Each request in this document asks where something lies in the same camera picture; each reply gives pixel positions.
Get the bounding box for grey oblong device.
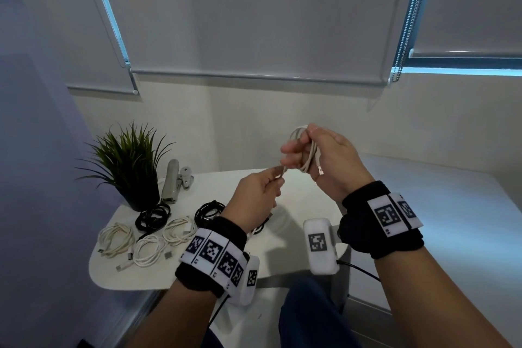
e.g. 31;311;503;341
161;159;180;204

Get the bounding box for thick white cable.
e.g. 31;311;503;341
273;125;325;177

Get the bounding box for person's left hand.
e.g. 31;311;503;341
220;165;288;233

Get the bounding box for green plant in black pot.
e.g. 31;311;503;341
75;121;176;212

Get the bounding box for beige charging cable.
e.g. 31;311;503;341
97;222;136;258

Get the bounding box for black wristband with marker tags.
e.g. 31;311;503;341
175;216;250;299
337;180;425;259

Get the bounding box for person's right hand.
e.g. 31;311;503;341
280;123;375;204

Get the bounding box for white charging cable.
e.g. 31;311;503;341
115;234;168;272

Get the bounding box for short black usb cable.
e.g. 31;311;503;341
248;213;274;237

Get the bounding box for person's right forearm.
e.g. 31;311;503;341
375;245;513;348

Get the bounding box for person's left leg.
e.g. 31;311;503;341
202;327;225;348

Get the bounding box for person's left forearm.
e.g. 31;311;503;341
126;278;221;348

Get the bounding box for wide white roller blind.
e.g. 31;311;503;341
85;0;408;85

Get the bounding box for thin black camera cord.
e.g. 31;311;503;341
208;294;231;328
336;260;381;282

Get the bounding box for off-white usb cable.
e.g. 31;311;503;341
162;216;198;247

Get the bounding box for person's right leg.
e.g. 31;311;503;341
278;276;362;348

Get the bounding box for small white gadget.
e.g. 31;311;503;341
179;167;195;190

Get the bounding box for thin black cable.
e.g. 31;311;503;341
194;200;226;228

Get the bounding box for person's leg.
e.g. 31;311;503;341
278;276;362;348
202;327;225;348

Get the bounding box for metal bead chain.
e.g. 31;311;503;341
389;0;435;83

